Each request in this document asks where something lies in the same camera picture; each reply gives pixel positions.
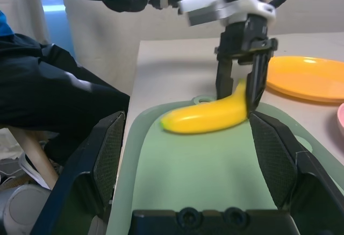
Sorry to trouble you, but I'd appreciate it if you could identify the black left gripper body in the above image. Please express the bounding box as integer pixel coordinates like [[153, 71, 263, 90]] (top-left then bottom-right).
[[214, 14, 279, 65]]

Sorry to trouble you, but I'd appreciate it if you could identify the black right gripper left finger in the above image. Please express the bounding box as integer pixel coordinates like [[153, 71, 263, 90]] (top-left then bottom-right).
[[29, 110, 126, 235]]

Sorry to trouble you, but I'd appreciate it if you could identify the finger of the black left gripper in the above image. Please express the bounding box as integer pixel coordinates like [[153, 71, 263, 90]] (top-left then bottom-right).
[[216, 57, 234, 100], [246, 53, 271, 112]]

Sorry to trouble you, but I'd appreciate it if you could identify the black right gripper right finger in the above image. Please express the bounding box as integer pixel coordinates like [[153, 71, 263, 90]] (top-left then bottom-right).
[[248, 110, 344, 235]]

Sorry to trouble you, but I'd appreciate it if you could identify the yellow toy banana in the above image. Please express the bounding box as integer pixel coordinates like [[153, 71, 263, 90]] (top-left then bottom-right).
[[160, 78, 249, 136]]

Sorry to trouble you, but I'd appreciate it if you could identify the yellow round plate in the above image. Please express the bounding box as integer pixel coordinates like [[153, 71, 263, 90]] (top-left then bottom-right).
[[266, 55, 344, 104]]

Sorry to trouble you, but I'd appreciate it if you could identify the wooden stool leg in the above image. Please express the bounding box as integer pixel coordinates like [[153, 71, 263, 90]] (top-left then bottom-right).
[[8, 126, 60, 190]]

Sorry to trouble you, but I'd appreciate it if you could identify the pink round plate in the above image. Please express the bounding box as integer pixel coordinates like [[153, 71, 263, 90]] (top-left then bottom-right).
[[335, 103, 344, 136]]

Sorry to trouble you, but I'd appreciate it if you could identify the silver left robot leg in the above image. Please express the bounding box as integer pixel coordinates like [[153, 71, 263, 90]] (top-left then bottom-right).
[[0, 183, 52, 235]]

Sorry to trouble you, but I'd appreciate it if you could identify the pale green silicone mat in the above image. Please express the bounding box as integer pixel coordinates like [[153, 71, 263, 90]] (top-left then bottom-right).
[[106, 95, 344, 235]]

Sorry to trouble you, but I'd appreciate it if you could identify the blue background panel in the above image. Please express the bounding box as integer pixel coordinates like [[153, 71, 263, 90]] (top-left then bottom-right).
[[39, 0, 67, 45]]

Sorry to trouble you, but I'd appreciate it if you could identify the person blue shirt torso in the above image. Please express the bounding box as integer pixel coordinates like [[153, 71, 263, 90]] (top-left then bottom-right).
[[0, 10, 16, 38]]

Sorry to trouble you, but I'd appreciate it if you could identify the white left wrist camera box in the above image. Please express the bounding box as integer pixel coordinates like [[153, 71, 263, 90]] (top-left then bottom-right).
[[177, 0, 277, 27]]

